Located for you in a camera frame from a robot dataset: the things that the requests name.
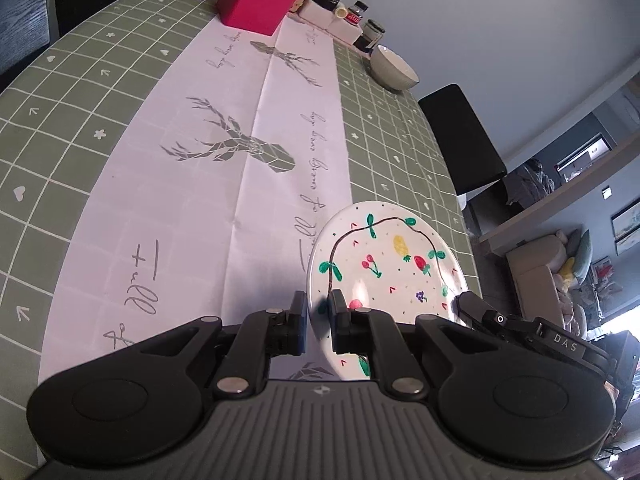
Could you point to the small red label bottle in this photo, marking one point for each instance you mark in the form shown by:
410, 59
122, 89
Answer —
356, 12

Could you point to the painted white plate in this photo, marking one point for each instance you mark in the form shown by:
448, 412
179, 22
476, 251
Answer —
390, 260

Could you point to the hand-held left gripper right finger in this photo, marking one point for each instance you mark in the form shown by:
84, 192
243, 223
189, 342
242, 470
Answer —
339, 322

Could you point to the cream ceramic bowl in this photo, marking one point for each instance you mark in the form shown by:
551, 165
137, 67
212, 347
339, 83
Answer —
392, 67

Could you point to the white box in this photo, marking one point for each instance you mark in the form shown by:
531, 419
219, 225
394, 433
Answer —
344, 30
316, 14

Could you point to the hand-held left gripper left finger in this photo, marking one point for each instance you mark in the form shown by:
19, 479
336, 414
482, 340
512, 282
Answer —
300, 322

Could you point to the framed wall picture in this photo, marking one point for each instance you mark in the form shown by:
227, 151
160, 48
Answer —
627, 230

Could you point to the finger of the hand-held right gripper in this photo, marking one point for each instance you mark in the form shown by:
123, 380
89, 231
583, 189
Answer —
475, 310

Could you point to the cream tube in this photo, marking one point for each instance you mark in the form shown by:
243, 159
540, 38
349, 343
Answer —
340, 10

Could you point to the cream patterned box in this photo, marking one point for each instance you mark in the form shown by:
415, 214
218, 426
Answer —
298, 1

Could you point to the beige sofa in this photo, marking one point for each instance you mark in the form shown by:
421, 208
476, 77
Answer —
535, 270

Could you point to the white deer print table runner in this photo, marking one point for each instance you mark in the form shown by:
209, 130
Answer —
200, 210

